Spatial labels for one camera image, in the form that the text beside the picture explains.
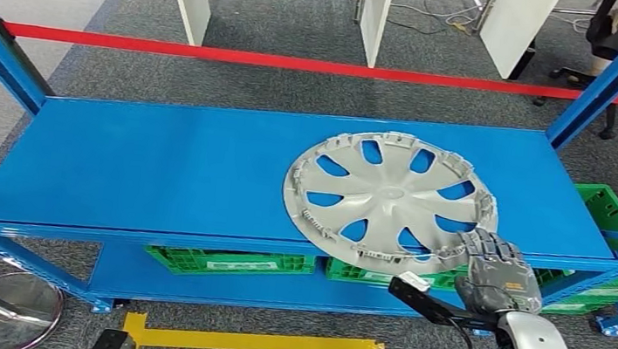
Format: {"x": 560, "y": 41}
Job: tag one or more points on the white desk panel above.
{"x": 515, "y": 28}

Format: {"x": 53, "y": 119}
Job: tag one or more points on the grey plastic wheel cover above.
{"x": 387, "y": 199}

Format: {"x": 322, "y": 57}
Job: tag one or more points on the white desk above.
{"x": 377, "y": 12}

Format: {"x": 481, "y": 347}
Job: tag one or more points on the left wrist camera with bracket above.
{"x": 109, "y": 348}

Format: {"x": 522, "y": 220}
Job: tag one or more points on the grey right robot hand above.
{"x": 500, "y": 282}

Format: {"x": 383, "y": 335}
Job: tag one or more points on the red barrier belt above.
{"x": 298, "y": 63}

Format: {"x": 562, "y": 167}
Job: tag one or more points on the black office chair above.
{"x": 609, "y": 120}

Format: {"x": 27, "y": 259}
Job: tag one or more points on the person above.
{"x": 604, "y": 32}

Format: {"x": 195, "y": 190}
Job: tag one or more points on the green plastic crate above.
{"x": 229, "y": 263}
{"x": 356, "y": 273}
{"x": 607, "y": 212}

